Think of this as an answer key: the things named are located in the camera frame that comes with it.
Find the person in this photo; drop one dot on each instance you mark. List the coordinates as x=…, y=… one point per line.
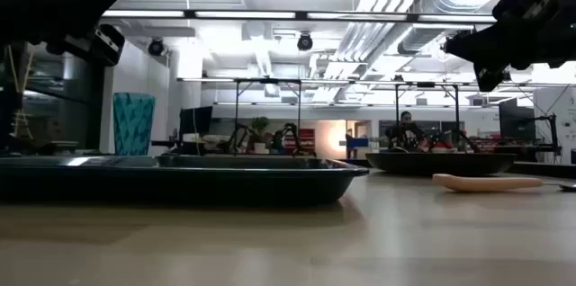
x=407, y=131

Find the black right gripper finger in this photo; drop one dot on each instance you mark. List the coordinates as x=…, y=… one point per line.
x=489, y=77
x=470, y=45

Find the potted green plant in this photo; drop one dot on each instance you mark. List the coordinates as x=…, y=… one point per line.
x=259, y=131

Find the blue box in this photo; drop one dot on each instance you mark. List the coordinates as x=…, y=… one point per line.
x=357, y=142

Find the dark green plastic tray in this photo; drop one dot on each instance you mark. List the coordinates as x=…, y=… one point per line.
x=180, y=185

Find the dark grey round plate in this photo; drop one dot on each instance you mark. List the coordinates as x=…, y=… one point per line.
x=441, y=163

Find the black background rig frame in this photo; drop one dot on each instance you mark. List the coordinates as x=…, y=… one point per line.
x=267, y=81
x=425, y=84

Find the teal patterned plastic cup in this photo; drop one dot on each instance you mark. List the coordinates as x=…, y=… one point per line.
x=133, y=124

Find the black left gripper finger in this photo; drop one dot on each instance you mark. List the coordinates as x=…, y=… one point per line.
x=108, y=45

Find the black ceiling light track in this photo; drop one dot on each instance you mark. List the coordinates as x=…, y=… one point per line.
x=301, y=15

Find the black aluminium table frame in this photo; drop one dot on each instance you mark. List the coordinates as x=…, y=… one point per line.
x=544, y=170

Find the black ceiling spotlight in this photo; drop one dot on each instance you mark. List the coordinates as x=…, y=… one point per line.
x=304, y=42
x=156, y=47

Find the white cabinet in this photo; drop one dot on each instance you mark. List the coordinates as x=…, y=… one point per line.
x=558, y=119

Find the red storage box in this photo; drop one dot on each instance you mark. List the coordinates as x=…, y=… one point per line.
x=302, y=138

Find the black computer monitor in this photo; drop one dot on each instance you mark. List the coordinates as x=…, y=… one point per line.
x=516, y=123
x=195, y=120

